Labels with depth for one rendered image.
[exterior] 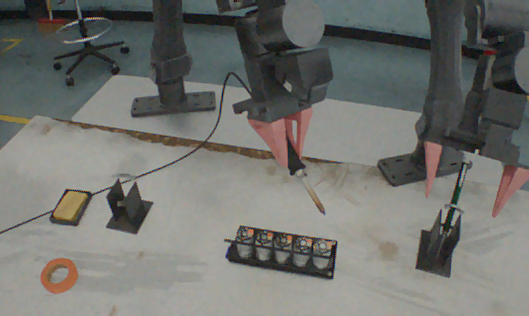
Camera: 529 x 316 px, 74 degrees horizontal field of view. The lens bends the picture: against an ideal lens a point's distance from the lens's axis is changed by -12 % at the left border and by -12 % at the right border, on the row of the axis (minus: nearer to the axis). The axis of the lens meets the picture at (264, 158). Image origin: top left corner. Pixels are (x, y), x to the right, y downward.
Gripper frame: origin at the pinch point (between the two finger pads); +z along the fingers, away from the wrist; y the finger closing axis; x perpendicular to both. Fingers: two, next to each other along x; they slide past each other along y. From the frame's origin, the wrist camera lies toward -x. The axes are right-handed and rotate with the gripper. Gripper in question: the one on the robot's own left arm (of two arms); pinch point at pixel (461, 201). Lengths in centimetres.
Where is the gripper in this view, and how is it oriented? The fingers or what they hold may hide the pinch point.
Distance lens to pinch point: 57.1
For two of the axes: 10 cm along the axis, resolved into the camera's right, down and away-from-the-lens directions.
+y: 9.1, 2.7, -3.2
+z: -2.4, 9.6, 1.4
